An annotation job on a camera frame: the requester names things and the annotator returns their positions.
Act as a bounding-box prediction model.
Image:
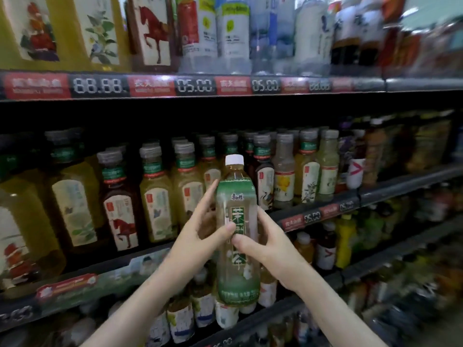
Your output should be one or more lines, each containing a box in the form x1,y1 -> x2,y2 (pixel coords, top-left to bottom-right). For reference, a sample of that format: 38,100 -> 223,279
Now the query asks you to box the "red shelf price strip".
0,191 -> 363,330
0,70 -> 388,102

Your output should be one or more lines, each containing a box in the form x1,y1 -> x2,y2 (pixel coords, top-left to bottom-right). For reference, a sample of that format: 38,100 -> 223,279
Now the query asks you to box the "person's right hand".
231,206 -> 313,290

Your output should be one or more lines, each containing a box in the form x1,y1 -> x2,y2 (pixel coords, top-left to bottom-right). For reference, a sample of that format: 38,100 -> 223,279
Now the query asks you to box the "person's left hand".
155,179 -> 238,286

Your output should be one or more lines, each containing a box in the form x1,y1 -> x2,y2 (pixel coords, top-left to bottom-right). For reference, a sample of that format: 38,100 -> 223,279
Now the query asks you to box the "row of clear water bottles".
174,0 -> 330,75

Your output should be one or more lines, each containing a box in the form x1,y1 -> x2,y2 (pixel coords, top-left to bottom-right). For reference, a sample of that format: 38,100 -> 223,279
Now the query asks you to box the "person's right forearm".
286,264 -> 388,347

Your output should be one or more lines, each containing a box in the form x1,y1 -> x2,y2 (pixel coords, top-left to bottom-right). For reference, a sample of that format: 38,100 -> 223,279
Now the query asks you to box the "jasmine tea bottle green label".
216,154 -> 261,307

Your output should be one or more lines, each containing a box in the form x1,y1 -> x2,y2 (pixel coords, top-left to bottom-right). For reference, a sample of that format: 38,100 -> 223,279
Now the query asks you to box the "drinks shelf unit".
0,68 -> 463,347

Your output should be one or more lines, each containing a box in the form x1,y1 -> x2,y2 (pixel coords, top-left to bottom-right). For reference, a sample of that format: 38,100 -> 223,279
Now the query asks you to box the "person's left forearm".
81,267 -> 196,347

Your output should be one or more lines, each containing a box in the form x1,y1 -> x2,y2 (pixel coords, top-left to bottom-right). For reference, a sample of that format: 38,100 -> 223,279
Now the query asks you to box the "row of tall red cans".
380,0 -> 463,77

